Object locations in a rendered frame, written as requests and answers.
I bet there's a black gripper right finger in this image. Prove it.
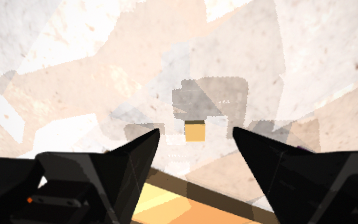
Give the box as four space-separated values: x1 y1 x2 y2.
233 127 358 224

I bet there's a pale yellow block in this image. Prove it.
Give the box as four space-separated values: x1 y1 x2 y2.
185 120 205 142

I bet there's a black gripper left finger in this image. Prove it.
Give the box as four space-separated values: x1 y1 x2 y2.
34 128 160 224

